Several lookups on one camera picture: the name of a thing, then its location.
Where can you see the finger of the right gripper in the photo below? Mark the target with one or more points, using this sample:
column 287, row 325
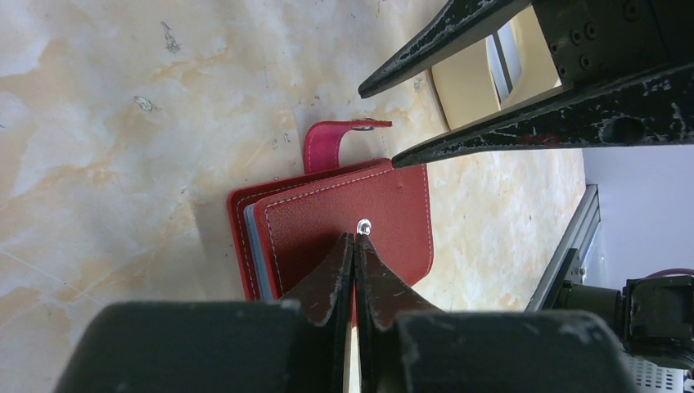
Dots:
column 653, row 108
column 459, row 24

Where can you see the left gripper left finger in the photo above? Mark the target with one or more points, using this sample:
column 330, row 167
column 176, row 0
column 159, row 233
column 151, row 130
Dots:
column 298, row 343

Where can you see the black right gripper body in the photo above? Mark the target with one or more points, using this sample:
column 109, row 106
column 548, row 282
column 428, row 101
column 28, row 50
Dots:
column 591, row 41

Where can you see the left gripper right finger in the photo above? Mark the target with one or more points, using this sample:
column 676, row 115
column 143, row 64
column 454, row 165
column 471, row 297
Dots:
column 406, row 344

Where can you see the black striped card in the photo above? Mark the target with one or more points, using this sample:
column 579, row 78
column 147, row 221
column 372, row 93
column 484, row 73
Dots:
column 504, row 61

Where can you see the red leather card holder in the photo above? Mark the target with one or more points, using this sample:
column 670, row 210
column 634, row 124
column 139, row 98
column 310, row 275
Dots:
column 283, row 229

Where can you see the beige oval tray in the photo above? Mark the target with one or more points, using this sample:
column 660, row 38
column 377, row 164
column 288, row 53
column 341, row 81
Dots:
column 464, row 84

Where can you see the aluminium frame rail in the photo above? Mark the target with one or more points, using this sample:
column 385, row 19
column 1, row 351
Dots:
column 568, row 260

